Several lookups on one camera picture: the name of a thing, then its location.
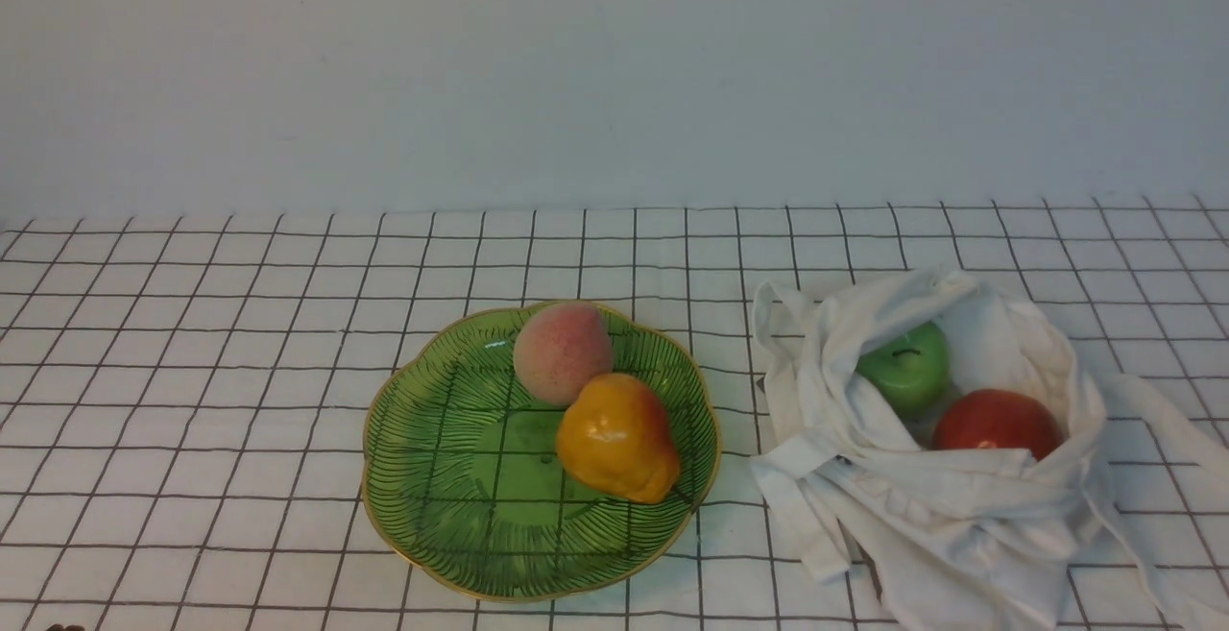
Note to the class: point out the green apple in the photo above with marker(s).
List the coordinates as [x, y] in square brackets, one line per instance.
[911, 372]

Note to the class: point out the pink peach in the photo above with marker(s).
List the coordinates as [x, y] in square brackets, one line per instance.
[560, 349]

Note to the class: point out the white grid tablecloth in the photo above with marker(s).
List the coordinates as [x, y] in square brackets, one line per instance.
[184, 398]

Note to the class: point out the white cloth bag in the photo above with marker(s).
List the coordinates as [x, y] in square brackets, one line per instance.
[975, 539]

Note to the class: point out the red tomato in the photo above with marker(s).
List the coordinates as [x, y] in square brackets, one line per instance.
[998, 419]

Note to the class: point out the green glass leaf plate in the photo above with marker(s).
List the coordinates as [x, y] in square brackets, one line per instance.
[461, 476]

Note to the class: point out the orange yellow pear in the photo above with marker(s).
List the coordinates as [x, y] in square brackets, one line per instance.
[616, 439]

